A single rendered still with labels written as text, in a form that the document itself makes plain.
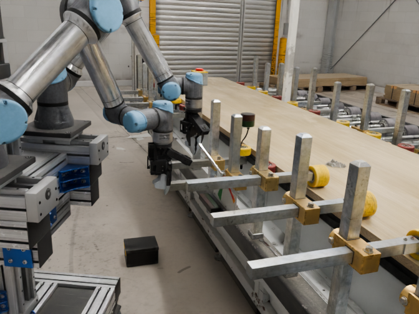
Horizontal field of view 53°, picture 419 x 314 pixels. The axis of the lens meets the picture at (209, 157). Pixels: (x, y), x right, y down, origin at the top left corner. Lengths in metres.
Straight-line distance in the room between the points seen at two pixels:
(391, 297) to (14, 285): 1.30
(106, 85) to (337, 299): 0.98
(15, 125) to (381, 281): 1.10
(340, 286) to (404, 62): 9.36
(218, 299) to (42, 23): 7.58
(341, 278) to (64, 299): 1.38
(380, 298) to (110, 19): 1.13
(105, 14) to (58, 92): 0.53
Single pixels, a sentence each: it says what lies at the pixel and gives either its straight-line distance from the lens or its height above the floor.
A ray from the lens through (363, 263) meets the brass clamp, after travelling 1.05.
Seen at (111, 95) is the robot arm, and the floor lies 1.20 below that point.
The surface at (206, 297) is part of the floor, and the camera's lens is 2.45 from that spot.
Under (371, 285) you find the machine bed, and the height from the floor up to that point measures 0.72.
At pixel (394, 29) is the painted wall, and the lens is 10.61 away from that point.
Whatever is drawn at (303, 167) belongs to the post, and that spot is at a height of 1.07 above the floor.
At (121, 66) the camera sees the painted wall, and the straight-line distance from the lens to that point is 9.51.
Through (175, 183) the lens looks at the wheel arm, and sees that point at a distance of 1.62.
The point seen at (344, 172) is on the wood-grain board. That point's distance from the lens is 1.78.
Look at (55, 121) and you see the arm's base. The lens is 1.71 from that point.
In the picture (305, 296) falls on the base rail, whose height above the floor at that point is 0.70.
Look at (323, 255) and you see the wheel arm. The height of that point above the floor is 0.96.
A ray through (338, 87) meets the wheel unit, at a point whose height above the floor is 1.07.
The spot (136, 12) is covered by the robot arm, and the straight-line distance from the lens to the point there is 1.65.
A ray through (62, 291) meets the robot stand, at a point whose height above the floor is 0.21.
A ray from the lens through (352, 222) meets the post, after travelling 1.07.
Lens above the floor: 1.47
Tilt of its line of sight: 18 degrees down
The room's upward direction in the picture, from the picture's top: 2 degrees clockwise
